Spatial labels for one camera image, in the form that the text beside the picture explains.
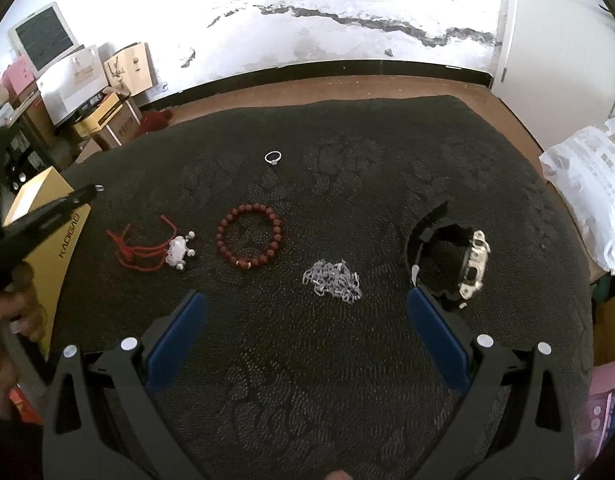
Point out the yellow cardboard box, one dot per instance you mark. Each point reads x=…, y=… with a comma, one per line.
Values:
x=50, y=260

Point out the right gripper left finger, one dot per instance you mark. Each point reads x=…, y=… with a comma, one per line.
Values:
x=138, y=368

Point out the brown paper bag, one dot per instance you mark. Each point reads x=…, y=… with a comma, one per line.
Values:
x=129, y=70

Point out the black patterned table cloth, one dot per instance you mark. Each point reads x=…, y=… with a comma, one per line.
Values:
x=292, y=223

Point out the white plastic package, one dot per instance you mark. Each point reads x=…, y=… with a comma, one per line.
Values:
x=582, y=170

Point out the pink box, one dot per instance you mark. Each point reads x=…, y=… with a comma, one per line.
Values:
x=17, y=77

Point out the brown cardboard box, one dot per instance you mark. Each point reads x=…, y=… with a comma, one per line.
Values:
x=121, y=128

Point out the white crt monitor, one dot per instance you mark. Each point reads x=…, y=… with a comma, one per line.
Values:
x=43, y=38

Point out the white paper bag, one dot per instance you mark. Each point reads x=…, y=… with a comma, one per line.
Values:
x=69, y=83

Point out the person's left hand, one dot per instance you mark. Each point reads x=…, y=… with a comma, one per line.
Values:
x=19, y=304

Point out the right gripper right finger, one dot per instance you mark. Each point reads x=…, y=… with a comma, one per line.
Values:
x=534, y=438

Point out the red cloth on floor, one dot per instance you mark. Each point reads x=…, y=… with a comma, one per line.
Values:
x=154, y=120

